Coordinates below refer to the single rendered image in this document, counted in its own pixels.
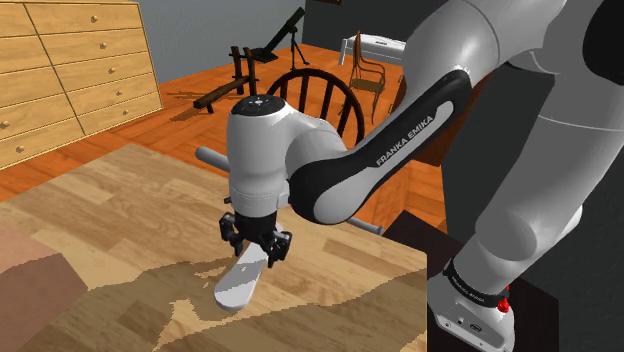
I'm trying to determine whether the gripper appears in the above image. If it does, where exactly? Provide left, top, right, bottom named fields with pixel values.
left=218, top=211, right=294, bottom=270

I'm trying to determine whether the white flat oblong object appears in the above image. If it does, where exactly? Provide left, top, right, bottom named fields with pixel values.
left=213, top=239, right=270, bottom=314

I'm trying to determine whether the grey cylindrical rod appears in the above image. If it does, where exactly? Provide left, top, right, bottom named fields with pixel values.
left=194, top=146, right=386, bottom=237

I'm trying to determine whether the dark robot stand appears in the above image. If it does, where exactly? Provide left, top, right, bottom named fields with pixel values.
left=382, top=209, right=562, bottom=352

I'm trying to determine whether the dark round-backed wooden chair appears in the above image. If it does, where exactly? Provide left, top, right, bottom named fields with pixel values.
left=265, top=67, right=367, bottom=148

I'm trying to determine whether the light wooden chest of drawers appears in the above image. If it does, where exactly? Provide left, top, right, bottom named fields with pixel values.
left=0, top=0, right=164, bottom=172

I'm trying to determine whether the dark wooden bench frame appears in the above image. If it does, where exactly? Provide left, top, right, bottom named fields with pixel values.
left=192, top=45, right=260, bottom=115

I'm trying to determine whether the thin brown wire-frame chair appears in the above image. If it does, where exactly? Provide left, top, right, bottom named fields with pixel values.
left=347, top=30, right=388, bottom=126

